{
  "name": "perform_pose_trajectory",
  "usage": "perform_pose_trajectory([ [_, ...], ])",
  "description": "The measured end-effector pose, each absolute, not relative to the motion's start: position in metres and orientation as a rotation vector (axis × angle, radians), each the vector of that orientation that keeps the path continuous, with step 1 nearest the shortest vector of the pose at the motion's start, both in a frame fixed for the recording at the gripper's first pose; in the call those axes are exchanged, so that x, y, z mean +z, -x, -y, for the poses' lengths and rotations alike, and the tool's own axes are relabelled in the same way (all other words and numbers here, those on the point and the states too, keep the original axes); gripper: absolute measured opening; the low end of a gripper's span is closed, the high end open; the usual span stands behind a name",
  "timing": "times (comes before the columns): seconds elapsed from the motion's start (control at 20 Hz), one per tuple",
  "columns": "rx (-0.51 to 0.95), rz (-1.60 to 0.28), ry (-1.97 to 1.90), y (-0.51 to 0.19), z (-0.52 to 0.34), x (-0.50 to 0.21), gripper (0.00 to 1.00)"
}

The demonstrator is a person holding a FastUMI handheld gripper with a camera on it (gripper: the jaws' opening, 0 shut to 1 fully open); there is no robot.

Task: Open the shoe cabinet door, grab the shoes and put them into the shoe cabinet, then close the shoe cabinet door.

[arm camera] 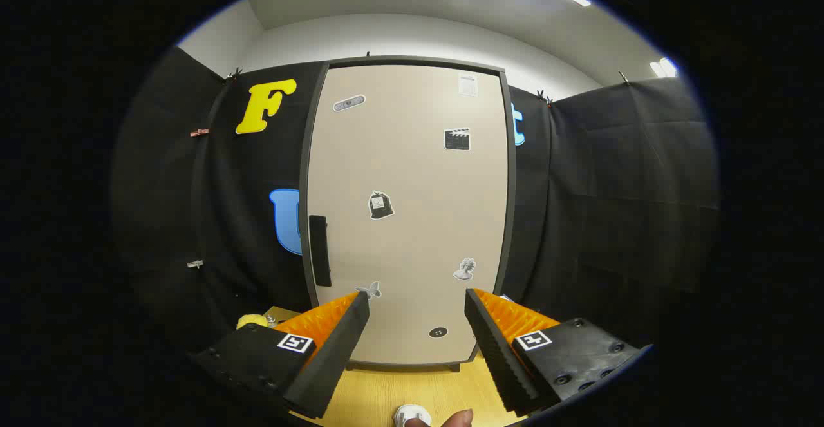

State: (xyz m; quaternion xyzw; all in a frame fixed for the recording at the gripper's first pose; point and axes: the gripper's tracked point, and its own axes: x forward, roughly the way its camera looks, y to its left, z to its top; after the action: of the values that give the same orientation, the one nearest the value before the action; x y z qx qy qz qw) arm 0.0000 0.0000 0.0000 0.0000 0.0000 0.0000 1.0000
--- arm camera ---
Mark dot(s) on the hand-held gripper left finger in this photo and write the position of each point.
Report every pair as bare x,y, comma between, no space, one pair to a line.
335,350

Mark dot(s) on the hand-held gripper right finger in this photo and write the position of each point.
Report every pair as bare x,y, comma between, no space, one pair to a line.
499,350

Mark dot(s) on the white shoe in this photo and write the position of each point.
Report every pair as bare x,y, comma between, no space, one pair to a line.
412,416

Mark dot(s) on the grey shoe cabinet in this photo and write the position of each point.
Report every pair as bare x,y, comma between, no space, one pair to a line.
412,60

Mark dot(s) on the yellow plush toy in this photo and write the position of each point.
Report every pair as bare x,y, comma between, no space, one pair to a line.
250,321

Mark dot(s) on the black backdrop cloth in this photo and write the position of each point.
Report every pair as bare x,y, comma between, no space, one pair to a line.
611,189

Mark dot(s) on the small ceiling light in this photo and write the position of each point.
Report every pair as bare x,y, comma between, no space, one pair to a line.
663,67

